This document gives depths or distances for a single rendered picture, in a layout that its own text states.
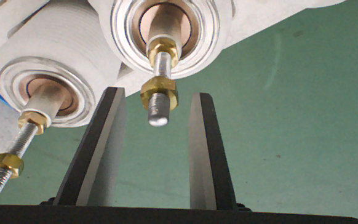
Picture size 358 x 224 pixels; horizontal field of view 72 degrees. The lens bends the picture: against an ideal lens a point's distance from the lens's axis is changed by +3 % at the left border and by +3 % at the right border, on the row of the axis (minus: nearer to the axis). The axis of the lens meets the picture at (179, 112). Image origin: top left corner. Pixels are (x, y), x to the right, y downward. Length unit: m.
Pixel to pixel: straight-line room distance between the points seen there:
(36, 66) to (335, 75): 0.53
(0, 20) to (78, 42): 0.10
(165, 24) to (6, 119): 0.39
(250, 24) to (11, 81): 0.22
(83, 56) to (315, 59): 0.45
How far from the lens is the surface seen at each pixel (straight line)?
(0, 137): 0.48
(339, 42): 0.55
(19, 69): 0.23
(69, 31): 0.23
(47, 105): 0.22
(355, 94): 0.66
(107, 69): 0.24
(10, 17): 0.30
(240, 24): 0.26
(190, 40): 0.18
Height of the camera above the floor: 0.41
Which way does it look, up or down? 47 degrees down
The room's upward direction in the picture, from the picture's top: 180 degrees clockwise
